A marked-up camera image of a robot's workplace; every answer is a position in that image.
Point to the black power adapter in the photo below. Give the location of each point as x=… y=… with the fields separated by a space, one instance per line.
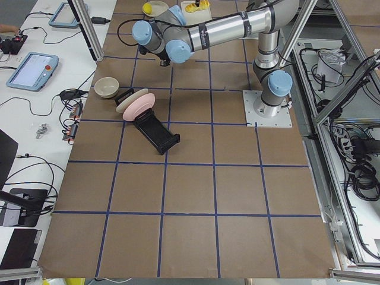
x=100 y=20

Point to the yellow lemon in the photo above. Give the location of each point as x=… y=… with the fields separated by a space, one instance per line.
x=147 y=9

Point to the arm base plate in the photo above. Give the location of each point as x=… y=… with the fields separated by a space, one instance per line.
x=282 y=118

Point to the striped bread roll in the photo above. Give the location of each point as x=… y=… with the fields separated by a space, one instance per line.
x=198 y=5

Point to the usb hub with cables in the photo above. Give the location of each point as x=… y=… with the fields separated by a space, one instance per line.
x=69 y=119

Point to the white rectangular tray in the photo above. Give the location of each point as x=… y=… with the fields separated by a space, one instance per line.
x=197 y=16

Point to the pink plate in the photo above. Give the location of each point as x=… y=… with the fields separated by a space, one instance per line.
x=139 y=106

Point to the black plate rack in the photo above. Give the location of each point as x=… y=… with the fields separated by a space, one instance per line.
x=156 y=133

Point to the far teach pendant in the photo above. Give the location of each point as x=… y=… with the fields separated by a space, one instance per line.
x=64 y=17

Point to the aluminium frame post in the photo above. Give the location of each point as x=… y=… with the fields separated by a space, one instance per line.
x=81 y=15

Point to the cream bowl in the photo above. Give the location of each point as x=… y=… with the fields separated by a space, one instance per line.
x=106 y=87

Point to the black monitor stand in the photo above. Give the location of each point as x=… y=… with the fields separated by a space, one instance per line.
x=22 y=207

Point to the near teach pendant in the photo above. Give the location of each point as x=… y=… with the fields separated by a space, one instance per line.
x=33 y=72

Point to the teach pendant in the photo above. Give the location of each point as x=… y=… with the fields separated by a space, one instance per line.
x=64 y=17
x=33 y=72

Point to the cream plate in rack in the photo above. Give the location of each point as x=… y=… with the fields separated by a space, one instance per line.
x=126 y=98

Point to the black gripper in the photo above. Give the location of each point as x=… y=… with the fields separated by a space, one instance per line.
x=160 y=57

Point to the cream plate with lemon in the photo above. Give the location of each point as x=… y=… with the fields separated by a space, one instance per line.
x=159 y=7

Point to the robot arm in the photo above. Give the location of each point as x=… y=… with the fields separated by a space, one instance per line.
x=168 y=37

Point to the metal clamp bracket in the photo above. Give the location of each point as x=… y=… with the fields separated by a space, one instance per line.
x=42 y=130

